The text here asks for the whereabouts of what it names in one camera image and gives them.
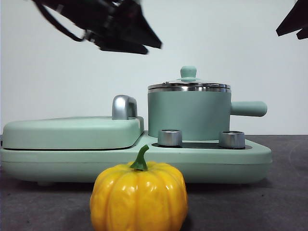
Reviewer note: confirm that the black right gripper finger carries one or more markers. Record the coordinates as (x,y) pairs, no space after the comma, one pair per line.
(303,34)
(296,19)

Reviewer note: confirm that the glass pot lid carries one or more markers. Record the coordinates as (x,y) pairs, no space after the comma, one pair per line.
(188,72)

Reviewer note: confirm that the yellow pumpkin with green stem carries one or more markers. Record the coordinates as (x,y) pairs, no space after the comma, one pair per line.
(139,197)

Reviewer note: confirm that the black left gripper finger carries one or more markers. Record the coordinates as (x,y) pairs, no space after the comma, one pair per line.
(139,26)
(125,47)

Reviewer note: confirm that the silver control knob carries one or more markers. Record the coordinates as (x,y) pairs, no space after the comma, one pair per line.
(232,140)
(169,138)

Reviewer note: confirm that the mint green breakfast machine base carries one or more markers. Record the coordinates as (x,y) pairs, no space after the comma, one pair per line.
(60,166)

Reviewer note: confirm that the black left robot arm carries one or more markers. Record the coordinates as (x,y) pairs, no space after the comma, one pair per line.
(101,16)

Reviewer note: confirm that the mint green griddle cover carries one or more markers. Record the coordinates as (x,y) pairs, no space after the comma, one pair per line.
(72,134)

